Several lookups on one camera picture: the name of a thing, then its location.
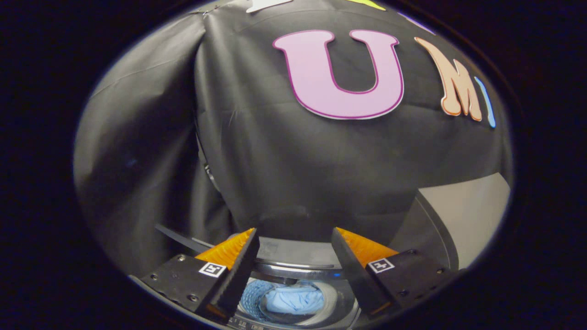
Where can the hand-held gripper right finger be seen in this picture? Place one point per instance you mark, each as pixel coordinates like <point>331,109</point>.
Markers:
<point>353,275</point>

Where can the beige cabinet with dark top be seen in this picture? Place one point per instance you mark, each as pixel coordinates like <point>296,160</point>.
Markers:
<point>472,215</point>

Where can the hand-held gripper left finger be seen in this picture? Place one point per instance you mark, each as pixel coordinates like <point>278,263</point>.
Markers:
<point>238,275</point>

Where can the light blue garment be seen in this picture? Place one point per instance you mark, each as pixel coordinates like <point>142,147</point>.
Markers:
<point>296,298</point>

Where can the grey washing machine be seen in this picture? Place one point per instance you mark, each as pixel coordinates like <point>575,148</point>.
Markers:
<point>339,298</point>

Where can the black backdrop cloth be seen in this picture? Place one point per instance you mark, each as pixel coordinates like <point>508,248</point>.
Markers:
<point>275,174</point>

